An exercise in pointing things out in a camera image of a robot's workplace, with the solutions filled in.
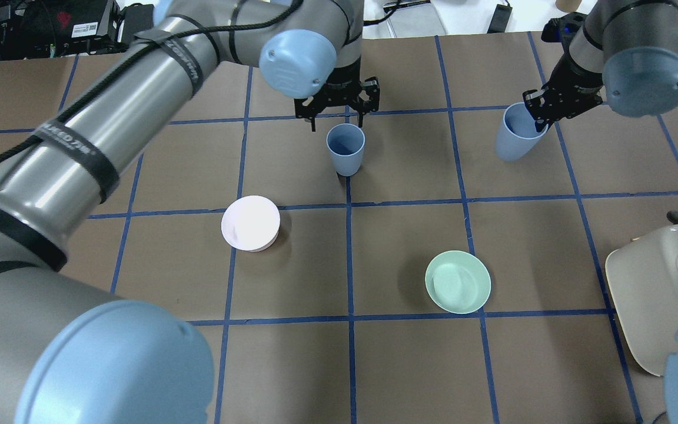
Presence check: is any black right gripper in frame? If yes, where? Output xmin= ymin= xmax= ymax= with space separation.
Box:
xmin=522 ymin=54 xmax=603 ymax=131

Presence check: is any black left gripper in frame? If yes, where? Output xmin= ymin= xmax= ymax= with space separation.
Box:
xmin=294 ymin=58 xmax=380 ymax=132

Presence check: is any light blue plastic cup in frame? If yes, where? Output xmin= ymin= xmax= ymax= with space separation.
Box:
xmin=495 ymin=102 xmax=549 ymax=162

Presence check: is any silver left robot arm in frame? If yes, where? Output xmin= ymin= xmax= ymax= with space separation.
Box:
xmin=0 ymin=1 xmax=365 ymax=423

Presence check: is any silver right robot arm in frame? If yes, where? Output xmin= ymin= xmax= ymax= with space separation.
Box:
xmin=522 ymin=1 xmax=678 ymax=131

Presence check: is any black power adapter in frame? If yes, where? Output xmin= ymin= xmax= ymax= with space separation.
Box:
xmin=487 ymin=4 xmax=512 ymax=33

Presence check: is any pink plastic bowl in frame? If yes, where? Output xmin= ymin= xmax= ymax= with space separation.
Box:
xmin=221 ymin=196 xmax=281 ymax=253

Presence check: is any green plastic bowl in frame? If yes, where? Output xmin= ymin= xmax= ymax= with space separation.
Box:
xmin=424 ymin=250 xmax=492 ymax=314

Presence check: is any beige toaster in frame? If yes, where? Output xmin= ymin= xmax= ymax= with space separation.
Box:
xmin=604 ymin=210 xmax=678 ymax=376

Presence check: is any black electronics box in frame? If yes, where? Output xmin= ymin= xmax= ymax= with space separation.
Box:
xmin=0 ymin=1 xmax=121 ymax=60

